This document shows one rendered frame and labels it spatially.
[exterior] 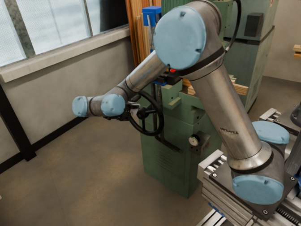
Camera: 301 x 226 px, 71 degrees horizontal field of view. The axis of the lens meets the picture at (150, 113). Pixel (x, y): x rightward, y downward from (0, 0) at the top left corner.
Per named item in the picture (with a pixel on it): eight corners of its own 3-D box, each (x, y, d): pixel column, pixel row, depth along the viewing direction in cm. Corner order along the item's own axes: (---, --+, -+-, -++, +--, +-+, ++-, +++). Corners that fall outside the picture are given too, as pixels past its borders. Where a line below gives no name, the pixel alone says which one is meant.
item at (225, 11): (209, 30, 123) (212, 1, 114) (216, 26, 128) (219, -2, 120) (223, 32, 118) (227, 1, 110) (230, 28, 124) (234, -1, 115)
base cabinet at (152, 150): (143, 171, 185) (135, 103, 145) (179, 136, 221) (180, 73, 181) (187, 200, 161) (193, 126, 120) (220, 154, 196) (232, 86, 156)
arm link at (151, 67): (213, -16, 56) (121, 77, 90) (200, -12, 48) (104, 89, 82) (239, 19, 57) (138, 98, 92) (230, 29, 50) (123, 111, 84)
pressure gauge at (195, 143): (187, 145, 122) (188, 135, 117) (191, 142, 124) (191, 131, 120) (197, 150, 119) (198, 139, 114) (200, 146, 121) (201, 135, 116)
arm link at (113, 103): (126, 85, 76) (105, 88, 82) (107, 100, 68) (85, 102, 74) (134, 104, 79) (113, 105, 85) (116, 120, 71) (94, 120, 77)
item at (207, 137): (188, 151, 128) (188, 141, 124) (198, 140, 136) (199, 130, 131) (200, 157, 124) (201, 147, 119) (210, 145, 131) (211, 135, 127)
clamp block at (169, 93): (147, 96, 119) (146, 82, 114) (161, 87, 128) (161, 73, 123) (169, 104, 111) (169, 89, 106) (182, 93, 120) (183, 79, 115)
